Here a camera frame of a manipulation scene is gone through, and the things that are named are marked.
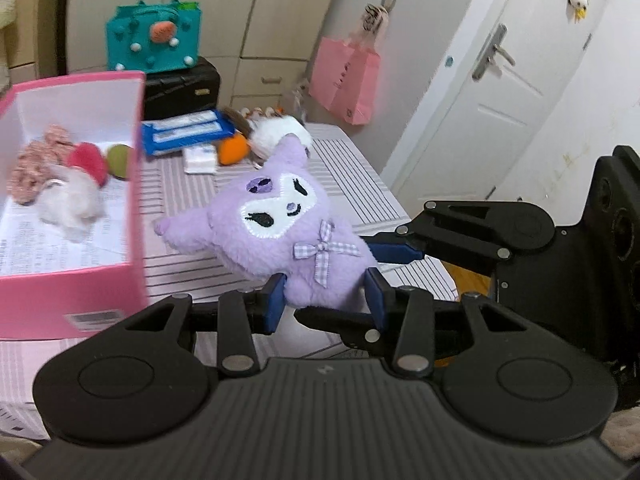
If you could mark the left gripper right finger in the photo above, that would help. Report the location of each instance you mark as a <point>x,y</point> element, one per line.
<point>404,317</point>

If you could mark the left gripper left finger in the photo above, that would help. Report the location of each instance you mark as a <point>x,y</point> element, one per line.
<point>240,315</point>

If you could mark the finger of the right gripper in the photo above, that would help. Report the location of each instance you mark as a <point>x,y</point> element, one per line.
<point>392,248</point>
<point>356,329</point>

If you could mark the purple Kuromi plush toy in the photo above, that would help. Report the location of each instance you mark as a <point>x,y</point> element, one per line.
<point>278,219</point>

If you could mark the white tissue pack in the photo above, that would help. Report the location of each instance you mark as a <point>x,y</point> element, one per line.
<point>200,159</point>

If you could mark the orange soft carrot toy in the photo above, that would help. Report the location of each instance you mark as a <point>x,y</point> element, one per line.
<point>233,149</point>

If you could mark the white brown plush cat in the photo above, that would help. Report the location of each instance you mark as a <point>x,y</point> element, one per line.
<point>264,129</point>

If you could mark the green soft ball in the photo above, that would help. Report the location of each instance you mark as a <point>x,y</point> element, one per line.
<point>117,159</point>

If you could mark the pink fluffy pom ball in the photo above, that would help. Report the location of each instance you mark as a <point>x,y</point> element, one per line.
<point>89,158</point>

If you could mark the pink floral fabric scrunchie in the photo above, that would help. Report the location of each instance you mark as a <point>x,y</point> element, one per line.
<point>34,164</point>

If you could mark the pink paper bag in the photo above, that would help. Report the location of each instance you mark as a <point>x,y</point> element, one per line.
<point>344,79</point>

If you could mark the blue wet wipes pack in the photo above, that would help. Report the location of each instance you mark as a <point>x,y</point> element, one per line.
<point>173,134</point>

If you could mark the white fluffy plush in box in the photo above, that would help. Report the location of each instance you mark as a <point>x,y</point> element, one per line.
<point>72,202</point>

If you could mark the black suitcase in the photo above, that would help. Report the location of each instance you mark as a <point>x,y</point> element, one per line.
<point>180,92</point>

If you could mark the pink storage box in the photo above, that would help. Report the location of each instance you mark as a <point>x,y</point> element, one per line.
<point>52,288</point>

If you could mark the teal felt tote bag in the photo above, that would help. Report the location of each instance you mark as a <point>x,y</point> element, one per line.
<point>154,37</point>

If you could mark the silver door handle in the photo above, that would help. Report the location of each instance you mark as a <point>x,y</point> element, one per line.
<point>492,48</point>

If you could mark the striped keychain on hook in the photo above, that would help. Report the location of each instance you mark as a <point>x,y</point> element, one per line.
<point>374,22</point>

